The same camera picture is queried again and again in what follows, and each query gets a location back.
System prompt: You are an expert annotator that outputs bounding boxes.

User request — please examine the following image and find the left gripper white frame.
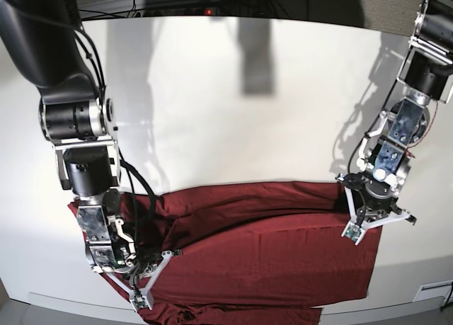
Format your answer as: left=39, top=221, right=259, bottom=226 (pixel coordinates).
left=336, top=174, right=417, bottom=245

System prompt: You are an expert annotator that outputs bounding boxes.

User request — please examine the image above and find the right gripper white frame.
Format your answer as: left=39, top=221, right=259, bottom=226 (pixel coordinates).
left=90, top=249, right=182, bottom=310

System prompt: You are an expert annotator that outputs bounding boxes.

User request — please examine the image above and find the dark red long-sleeve shirt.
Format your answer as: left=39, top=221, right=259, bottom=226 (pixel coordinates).
left=67, top=179, right=385, bottom=325

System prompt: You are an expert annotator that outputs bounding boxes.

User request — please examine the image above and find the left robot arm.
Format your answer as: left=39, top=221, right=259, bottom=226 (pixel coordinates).
left=336, top=0, right=452, bottom=244

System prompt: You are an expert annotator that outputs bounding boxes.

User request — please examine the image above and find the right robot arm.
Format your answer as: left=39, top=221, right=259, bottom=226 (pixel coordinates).
left=1, top=0, right=178, bottom=311

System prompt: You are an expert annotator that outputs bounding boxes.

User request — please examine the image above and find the white label plate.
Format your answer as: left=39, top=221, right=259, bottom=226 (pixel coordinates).
left=413, top=280, right=452, bottom=302

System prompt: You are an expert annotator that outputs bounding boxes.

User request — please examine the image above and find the power strip with red light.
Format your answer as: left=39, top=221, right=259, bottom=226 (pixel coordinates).
left=132, top=6, right=216, bottom=18

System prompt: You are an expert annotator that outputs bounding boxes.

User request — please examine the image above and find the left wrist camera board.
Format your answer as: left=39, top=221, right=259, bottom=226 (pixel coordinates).
left=342, top=223, right=362, bottom=244

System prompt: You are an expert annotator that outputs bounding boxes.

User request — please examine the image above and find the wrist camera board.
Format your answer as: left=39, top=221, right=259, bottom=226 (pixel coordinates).
left=131, top=295, right=149, bottom=311
left=342, top=223, right=362, bottom=244

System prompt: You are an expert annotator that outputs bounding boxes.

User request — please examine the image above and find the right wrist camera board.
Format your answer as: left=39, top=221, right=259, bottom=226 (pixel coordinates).
left=131, top=295, right=149, bottom=311

